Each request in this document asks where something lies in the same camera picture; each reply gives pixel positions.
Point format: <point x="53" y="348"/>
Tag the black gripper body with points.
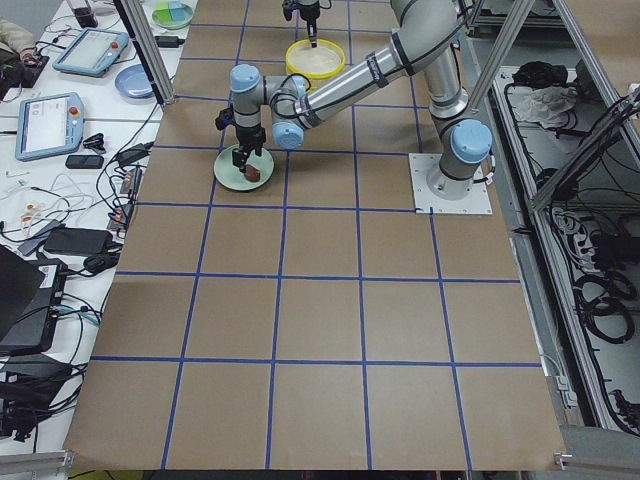
<point x="248" y="135"/>

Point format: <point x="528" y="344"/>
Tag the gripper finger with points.
<point x="312" y="32"/>

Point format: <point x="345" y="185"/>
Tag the brown chocolate bun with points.
<point x="252" y="174"/>

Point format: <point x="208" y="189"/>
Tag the yellow rimmed steamer basket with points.
<point x="317" y="63"/>

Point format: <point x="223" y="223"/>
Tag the light green round plate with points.
<point x="233" y="178"/>

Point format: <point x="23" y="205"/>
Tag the blue plate on desk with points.
<point x="132" y="82"/>

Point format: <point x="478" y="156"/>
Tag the green plate with blocks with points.
<point x="172" y="15"/>

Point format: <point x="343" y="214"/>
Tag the black phone on desk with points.
<point x="84" y="162"/>

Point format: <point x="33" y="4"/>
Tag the blue teach pendant far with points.
<point x="92" y="52"/>

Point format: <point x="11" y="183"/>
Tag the blue teach pendant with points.
<point x="92" y="52"/>
<point x="49" y="126"/>

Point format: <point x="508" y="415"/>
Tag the blue teach pendant near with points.
<point x="49" y="126"/>

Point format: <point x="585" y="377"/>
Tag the black power adapter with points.
<point x="77" y="241"/>

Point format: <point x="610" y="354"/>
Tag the crumpled white cloth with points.
<point x="549" y="107"/>

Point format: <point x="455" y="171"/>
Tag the black laptop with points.
<point x="31" y="291"/>

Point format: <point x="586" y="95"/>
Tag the aluminium frame post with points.
<point x="137" y="26"/>

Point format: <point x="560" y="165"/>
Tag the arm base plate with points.
<point x="435" y="193"/>

